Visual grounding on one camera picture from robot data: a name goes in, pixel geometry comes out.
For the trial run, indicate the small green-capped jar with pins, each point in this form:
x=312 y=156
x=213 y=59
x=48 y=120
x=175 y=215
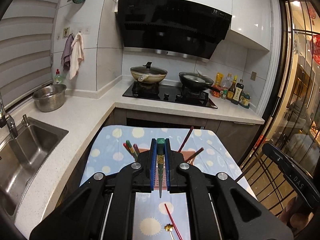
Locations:
x=225 y=95

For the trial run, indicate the white hanging towel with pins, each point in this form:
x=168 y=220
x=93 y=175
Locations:
x=76 y=57

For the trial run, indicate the pink perforated utensil holder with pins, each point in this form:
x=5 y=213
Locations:
x=187 y=154

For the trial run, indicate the stainless steel sink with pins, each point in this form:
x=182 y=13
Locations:
x=30 y=150

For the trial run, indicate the wall socket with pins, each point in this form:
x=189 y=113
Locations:
x=253 y=76

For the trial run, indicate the black frying pan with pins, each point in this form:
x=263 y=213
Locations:
x=195 y=82

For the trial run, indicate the red instant noodle cup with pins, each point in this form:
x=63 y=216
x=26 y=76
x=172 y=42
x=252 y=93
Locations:
x=216 y=92

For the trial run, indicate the red chopstick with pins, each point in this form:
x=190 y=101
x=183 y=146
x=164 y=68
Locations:
x=172 y=220
x=126 y=148

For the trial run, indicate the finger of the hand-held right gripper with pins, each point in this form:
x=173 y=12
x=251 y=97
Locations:
x=280 y=161

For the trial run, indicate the black range hood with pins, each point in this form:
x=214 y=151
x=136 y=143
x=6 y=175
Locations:
x=170 y=25

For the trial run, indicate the wall hook sticker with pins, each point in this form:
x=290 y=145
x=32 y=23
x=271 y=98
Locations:
x=66 y=33

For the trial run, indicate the blue dotted tablecloth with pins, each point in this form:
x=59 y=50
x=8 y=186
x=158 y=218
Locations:
x=112 y=152

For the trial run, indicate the gold flower spoon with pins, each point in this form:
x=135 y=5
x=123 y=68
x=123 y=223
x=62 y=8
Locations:
x=168 y=228

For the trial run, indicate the white window blinds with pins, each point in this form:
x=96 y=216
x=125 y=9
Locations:
x=25 y=42

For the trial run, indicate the glass sliding door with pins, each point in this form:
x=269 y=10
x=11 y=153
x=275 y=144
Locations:
x=295 y=92

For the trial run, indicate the beige wok with lid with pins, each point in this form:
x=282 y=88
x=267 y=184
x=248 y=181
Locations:
x=148 y=75

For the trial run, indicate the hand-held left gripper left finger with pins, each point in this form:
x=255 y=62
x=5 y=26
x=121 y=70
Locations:
x=152 y=170

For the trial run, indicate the person's right hand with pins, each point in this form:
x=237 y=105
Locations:
x=295 y=215

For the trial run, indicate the clear plastic bottle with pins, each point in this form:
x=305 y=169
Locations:
x=227 y=81

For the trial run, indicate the brown sauce bottle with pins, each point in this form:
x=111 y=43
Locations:
x=231 y=91

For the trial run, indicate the yellow seasoning packet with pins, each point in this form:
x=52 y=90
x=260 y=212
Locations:
x=219 y=78

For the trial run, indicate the sink soap dispenser pump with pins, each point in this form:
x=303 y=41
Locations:
x=25 y=121

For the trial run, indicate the dark sauce bottle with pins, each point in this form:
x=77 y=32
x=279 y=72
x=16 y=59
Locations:
x=237 y=93

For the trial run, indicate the green chopstick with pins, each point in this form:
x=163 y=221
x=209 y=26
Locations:
x=160 y=152
x=130 y=146

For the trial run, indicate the purple hanging towel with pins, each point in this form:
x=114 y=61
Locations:
x=67 y=52

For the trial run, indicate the steel mixing bowl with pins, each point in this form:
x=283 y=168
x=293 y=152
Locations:
x=50 y=98

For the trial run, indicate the green dish soap bottle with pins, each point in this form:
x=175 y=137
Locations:
x=59 y=78

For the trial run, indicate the red paper door decoration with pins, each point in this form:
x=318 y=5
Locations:
x=316 y=50

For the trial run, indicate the chrome faucet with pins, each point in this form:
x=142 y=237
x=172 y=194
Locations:
x=11 y=127

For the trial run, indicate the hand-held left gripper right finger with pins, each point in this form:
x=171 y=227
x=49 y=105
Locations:
x=167 y=170

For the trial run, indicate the black gas stove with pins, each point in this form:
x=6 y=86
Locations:
x=170 y=96

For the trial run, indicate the small dark jars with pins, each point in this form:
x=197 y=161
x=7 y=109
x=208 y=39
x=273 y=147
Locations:
x=245 y=101

